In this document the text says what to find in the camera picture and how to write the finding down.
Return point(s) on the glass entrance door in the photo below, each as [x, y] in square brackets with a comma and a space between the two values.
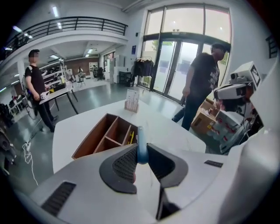
[175, 70]

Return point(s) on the yellow pen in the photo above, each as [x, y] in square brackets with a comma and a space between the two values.
[131, 136]

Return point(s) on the shrink-wrapped bottle pack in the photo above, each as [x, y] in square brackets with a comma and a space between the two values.
[225, 127]

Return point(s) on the brown cardboard box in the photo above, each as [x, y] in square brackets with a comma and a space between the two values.
[203, 122]

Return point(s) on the person's white shirt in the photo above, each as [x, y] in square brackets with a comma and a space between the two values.
[262, 142]

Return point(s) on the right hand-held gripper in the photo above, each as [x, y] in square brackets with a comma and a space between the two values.
[240, 74]

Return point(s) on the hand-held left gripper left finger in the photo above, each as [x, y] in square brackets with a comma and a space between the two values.
[107, 172]

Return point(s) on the blue wall sign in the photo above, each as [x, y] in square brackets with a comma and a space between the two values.
[134, 50]

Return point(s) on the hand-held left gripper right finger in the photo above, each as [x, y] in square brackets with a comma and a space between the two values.
[172, 168]

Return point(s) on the brown wooden organizer box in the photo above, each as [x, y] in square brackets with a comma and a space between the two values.
[98, 135]

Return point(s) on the white table with black legs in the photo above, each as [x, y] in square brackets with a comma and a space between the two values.
[59, 92]

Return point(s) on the clothes rack with dark clothes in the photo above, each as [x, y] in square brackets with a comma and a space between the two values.
[142, 70]

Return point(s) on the black balcony railing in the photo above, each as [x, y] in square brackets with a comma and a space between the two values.
[76, 24]

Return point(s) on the white storage shelving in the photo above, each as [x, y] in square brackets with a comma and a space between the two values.
[54, 72]

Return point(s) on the black office chair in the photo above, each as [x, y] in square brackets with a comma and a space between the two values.
[100, 73]

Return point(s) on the wooden card holder with card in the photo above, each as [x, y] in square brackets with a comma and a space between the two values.
[131, 98]

